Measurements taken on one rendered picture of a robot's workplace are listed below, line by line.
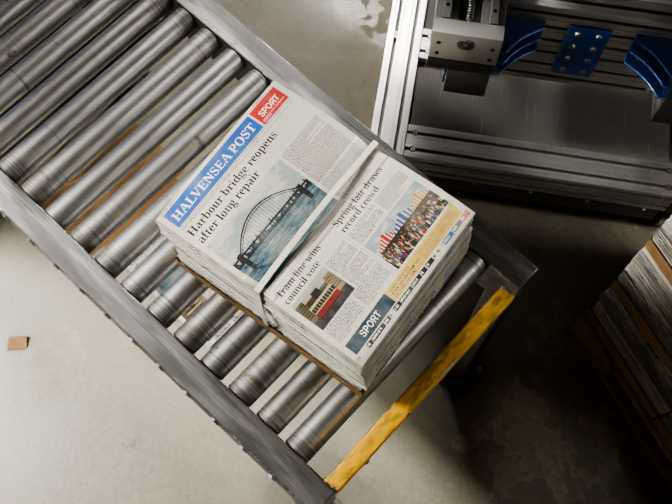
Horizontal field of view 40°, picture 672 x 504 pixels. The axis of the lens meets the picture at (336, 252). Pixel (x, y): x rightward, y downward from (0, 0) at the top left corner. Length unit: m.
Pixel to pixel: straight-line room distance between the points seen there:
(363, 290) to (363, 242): 0.07
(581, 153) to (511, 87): 0.25
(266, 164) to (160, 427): 1.11
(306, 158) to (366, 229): 0.14
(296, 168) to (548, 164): 1.06
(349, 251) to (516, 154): 1.06
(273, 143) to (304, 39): 1.34
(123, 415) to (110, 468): 0.13
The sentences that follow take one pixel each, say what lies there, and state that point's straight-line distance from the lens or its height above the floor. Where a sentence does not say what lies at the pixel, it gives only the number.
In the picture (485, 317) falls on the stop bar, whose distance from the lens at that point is 1.51.
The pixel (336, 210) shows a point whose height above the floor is 1.03.
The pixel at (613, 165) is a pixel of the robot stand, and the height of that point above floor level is 0.23.
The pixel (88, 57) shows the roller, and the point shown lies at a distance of 1.78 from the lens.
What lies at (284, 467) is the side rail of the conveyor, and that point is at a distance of 1.47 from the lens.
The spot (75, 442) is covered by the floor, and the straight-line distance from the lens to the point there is 2.37.
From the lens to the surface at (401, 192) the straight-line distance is 1.34.
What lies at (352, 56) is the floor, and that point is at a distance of 2.66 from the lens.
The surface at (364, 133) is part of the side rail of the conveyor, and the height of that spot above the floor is 0.80.
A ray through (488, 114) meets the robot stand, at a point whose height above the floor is 0.21.
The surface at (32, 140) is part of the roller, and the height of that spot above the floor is 0.80.
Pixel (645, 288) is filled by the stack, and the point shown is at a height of 0.52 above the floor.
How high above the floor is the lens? 2.26
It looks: 70 degrees down
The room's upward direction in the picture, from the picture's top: straight up
